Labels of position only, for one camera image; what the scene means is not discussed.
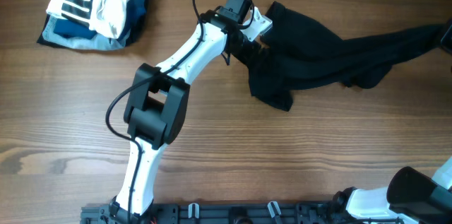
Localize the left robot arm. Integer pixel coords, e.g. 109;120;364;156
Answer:
109;0;271;223

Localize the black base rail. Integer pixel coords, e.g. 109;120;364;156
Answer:
80;201;352;224

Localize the black polo shirt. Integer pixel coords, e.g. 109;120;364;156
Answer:
246;2;451;111

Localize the blue folded garment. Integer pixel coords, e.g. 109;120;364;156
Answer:
37;0;148;51

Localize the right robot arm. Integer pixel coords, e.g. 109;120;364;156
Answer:
320;22;451;223

